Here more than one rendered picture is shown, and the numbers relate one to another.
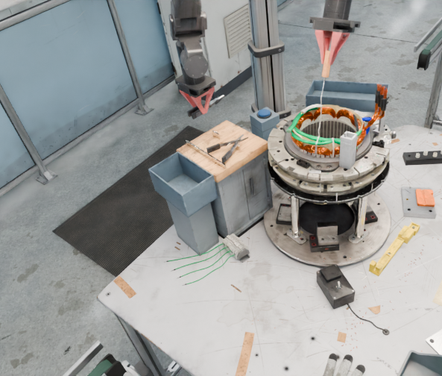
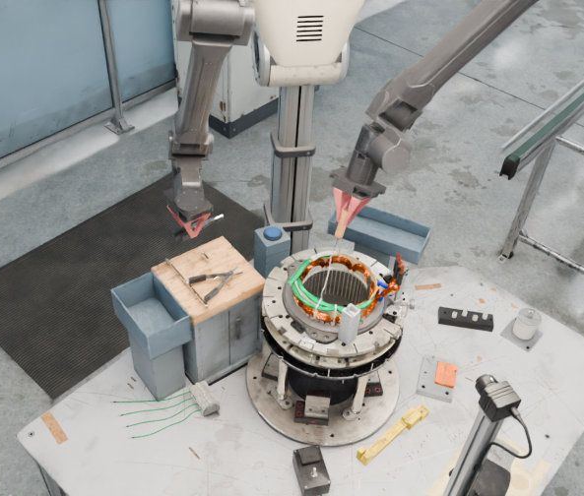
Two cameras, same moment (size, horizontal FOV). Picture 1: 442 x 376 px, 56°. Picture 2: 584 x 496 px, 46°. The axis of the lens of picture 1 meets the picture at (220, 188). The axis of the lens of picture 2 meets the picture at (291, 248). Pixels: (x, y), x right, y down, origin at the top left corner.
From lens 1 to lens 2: 0.46 m
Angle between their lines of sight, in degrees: 6
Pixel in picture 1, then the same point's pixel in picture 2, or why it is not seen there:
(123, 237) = (56, 325)
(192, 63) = (186, 196)
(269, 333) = not seen: outside the picture
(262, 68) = (283, 169)
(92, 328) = not seen: outside the picture
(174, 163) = (146, 283)
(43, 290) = not seen: outside the picture
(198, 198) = (166, 340)
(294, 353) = not seen: outside the picture
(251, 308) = (207, 482)
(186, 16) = (188, 143)
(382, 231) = (384, 410)
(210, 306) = (159, 471)
